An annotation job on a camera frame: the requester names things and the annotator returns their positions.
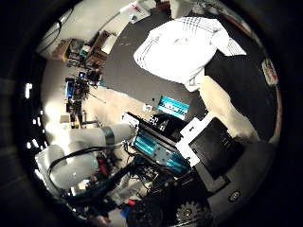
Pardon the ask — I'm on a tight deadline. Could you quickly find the white striped cloth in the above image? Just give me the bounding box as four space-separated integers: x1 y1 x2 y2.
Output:
133 16 248 93

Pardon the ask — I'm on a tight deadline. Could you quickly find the white and orange packet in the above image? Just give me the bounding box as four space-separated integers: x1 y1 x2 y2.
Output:
260 58 279 89

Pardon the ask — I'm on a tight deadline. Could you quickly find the wooden crate with white sheet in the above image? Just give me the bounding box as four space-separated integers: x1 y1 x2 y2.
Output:
85 29 118 68

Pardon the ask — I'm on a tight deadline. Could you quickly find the blue storage bin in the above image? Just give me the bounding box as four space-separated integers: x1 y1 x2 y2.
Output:
64 79 76 99

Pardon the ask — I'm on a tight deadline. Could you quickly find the brown cardboard box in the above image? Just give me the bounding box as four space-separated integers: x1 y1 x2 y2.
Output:
51 38 73 61

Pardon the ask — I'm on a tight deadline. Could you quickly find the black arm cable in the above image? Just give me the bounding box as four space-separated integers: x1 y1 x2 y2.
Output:
46 143 134 202

